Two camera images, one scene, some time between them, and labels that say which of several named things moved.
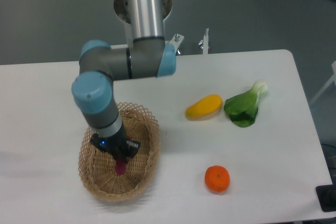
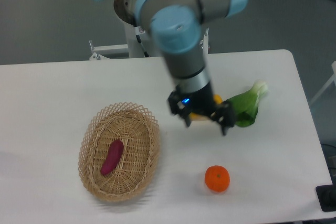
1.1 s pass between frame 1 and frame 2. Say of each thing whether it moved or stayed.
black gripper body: moved
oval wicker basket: stayed
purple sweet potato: moved
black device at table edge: stayed
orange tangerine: stayed
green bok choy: stayed
